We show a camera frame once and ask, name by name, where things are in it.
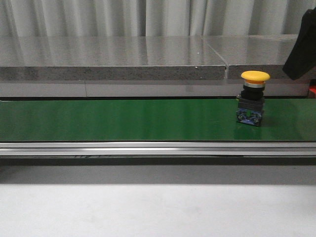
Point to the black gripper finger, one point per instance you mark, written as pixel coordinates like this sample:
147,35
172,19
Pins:
302,58

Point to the yellow mushroom push button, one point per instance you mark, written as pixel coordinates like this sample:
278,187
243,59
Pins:
251,100

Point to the red plastic tray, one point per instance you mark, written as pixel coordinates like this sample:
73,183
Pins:
312,92

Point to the grey stone counter slab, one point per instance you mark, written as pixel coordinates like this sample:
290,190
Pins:
255,52
108,58

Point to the green conveyor belt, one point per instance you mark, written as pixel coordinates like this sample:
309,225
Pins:
153,120

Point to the white pleated curtain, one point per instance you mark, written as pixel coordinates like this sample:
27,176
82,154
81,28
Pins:
133,18

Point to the aluminium conveyor frame rail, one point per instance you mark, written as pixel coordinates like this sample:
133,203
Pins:
261,148

